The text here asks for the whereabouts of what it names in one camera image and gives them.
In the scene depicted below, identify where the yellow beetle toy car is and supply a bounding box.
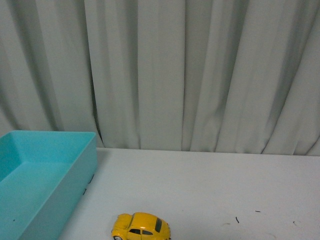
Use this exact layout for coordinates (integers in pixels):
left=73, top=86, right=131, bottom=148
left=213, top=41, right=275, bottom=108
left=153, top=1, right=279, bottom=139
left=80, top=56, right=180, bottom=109
left=111, top=212, right=171, bottom=240

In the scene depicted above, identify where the white pleated curtain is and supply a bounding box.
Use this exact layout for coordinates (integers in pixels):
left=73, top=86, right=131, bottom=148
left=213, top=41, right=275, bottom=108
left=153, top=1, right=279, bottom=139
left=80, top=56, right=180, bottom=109
left=0, top=0, right=320, bottom=156

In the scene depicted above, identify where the turquoise plastic storage box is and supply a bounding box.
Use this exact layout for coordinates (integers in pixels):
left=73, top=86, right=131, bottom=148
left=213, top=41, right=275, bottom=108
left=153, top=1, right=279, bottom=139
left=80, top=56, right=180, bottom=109
left=0, top=130, right=97, bottom=240

